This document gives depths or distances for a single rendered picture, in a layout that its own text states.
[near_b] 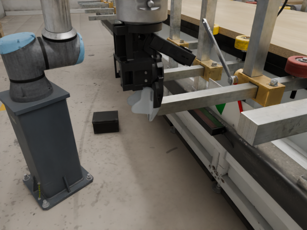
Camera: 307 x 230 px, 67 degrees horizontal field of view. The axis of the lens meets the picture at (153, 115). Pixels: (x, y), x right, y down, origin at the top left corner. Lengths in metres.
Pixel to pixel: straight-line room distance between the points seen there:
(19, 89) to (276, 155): 1.03
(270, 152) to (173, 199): 0.83
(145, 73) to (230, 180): 0.99
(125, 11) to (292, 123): 0.29
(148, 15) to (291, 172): 0.48
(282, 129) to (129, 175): 1.31
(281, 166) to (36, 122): 1.00
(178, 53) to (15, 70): 0.84
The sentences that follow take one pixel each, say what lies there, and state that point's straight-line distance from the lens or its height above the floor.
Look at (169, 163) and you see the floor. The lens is 1.61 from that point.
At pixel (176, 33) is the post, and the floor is 0.88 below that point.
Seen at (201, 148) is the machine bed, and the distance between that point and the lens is 1.50.
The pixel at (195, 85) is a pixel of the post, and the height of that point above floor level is 0.73.
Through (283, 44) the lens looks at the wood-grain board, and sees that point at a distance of 0.91.
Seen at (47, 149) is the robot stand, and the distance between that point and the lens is 1.30.
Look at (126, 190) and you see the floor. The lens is 1.46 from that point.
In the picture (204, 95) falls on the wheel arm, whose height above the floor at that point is 0.86.
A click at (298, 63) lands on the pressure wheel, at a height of 0.91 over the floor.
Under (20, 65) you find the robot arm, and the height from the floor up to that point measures 0.77.
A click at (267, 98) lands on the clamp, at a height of 0.84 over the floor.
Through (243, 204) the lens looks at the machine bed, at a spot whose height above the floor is 0.16.
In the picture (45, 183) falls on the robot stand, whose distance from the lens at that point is 1.42.
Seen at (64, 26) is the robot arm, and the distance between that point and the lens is 1.13.
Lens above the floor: 1.10
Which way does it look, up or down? 31 degrees down
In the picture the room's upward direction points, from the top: straight up
